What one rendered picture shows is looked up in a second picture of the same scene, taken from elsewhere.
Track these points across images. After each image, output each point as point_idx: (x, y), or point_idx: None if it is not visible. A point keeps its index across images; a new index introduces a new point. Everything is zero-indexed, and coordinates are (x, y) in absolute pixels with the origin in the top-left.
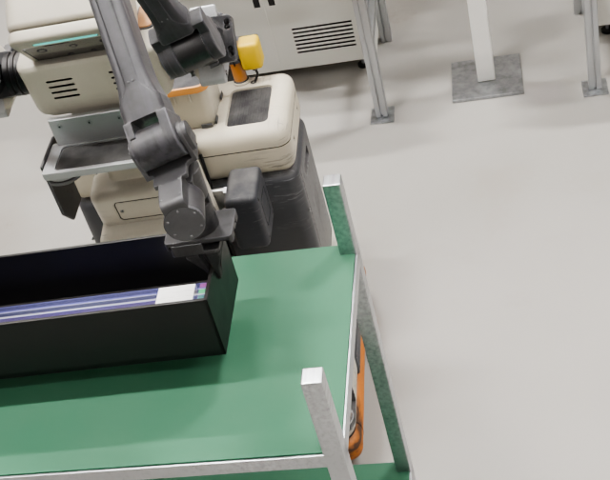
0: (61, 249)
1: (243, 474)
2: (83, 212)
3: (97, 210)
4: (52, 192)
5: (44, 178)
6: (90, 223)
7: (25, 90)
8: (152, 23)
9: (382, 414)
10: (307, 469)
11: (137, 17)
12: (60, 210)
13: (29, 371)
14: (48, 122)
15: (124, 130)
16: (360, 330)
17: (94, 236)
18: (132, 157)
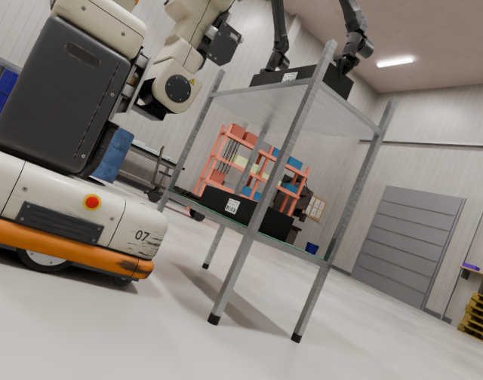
0: (284, 69)
1: (192, 201)
2: (127, 70)
3: (199, 65)
4: (235, 49)
5: (243, 41)
6: (124, 80)
7: None
8: (235, 0)
9: (184, 162)
10: (180, 196)
11: None
12: (231, 59)
13: None
14: (232, 13)
15: (288, 40)
16: (201, 124)
17: (118, 92)
18: (287, 47)
